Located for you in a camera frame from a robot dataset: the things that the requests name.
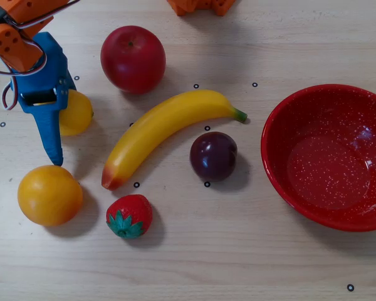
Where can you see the red toy apple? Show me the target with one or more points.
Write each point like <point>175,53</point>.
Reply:
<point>133,59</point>

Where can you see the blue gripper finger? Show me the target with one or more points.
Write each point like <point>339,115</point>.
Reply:
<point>63,87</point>
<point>51,135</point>

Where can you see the yellow toy banana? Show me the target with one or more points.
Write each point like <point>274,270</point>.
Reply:
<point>163,122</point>

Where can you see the red toy strawberry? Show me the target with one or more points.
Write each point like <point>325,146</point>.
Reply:
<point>131,213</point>

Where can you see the red speckled enamel bowl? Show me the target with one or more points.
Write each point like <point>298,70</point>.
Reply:
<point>326,175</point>

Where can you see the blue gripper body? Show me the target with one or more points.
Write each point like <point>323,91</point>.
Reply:
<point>43,108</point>

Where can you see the toy orange fruit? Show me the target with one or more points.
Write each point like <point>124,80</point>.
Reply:
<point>50,196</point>

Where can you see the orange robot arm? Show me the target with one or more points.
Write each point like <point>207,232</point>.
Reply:
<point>9,44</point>

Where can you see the purple toy plum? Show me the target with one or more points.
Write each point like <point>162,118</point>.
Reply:
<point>213,156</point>

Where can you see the orange robot base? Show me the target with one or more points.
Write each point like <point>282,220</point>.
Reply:
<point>181,6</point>

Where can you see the yellow toy lemon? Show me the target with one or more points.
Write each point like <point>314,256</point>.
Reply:
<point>76,116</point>

